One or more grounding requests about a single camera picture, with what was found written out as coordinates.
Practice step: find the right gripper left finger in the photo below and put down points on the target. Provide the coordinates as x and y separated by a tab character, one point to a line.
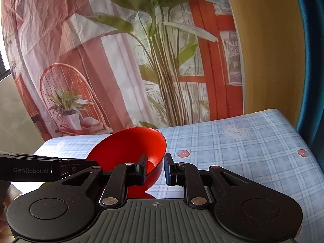
124	176

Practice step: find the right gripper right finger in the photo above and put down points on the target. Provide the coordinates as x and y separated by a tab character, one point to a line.
196	183

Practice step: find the red bowl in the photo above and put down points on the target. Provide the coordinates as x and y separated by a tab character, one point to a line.
127	146

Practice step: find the left hand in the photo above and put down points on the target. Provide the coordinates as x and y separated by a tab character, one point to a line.
11	194

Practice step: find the blue plaid tablecloth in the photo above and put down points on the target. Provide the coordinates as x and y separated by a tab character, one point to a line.
267	187

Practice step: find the printed room backdrop cloth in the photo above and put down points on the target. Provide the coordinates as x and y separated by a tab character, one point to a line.
100	66

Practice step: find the wooden panel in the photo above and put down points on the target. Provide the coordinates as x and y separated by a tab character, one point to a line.
273	55

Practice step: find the blue curtain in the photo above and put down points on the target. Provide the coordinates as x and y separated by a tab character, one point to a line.
310	122

